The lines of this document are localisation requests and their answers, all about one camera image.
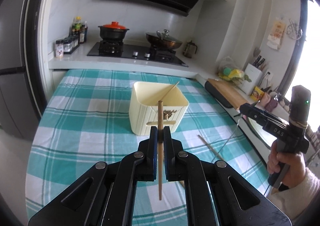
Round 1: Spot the wooden chopstick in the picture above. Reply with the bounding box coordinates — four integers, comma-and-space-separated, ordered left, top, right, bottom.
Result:
157, 101, 163, 201
197, 134, 224, 160
160, 82, 180, 101

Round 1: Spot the white sleeve forearm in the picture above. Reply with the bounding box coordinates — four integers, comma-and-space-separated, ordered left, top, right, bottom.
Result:
267, 168, 319, 221

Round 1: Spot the right hand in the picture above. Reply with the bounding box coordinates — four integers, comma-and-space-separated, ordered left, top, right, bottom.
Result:
267, 141, 306, 189

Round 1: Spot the wooden chopstick on cloth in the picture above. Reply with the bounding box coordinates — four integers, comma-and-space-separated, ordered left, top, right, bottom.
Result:
197, 134, 224, 160

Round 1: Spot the yellow snack tin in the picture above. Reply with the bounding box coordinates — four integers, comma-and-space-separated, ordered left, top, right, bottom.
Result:
250, 86, 264, 101

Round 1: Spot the cream ribbed utensil holder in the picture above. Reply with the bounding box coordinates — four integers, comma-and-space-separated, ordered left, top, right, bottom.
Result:
129, 82, 189, 136

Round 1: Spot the wooden chopstick in holder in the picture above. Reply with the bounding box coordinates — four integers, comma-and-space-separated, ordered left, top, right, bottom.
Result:
160, 82, 180, 101

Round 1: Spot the wooden cutting board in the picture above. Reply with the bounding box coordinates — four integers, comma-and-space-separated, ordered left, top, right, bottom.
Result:
207, 78, 248, 110

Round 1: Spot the white knife block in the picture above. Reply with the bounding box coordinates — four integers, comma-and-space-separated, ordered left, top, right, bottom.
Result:
239, 56, 265, 96

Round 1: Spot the teal plaid tablecloth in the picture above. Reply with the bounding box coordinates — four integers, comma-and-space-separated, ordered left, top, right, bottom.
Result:
25, 70, 268, 225

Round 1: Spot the yellow green produce bag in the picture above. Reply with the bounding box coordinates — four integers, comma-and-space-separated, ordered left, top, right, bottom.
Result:
218, 57, 252, 85

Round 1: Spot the french press kettle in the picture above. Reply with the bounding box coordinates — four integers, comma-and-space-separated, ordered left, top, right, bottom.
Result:
183, 41, 198, 58

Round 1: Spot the black wok with lid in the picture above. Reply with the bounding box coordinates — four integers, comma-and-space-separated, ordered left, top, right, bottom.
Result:
146, 30, 182, 50

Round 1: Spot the black gas stove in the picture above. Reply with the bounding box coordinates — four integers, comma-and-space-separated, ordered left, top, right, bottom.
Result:
87, 40, 188, 67

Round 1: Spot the black clay pot red lid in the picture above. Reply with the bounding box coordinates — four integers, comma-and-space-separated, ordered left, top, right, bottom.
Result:
98, 21, 129, 41

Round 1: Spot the spice jar white label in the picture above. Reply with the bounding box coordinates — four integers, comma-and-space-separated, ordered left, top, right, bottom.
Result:
55, 39, 64, 58

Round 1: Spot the grey refrigerator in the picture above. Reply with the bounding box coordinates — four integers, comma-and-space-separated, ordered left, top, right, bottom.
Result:
1, 0, 39, 140

